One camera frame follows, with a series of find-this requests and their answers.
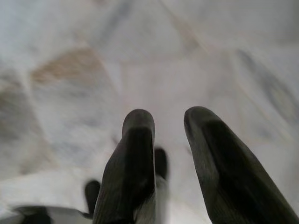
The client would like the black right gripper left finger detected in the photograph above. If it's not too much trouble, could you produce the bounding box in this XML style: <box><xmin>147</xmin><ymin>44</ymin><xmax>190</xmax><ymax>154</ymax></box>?
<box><xmin>93</xmin><ymin>108</ymin><xmax>157</xmax><ymax>224</ymax></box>

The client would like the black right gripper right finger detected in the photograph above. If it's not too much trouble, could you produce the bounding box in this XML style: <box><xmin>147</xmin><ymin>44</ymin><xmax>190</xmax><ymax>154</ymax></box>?
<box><xmin>184</xmin><ymin>106</ymin><xmax>299</xmax><ymax>224</ymax></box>

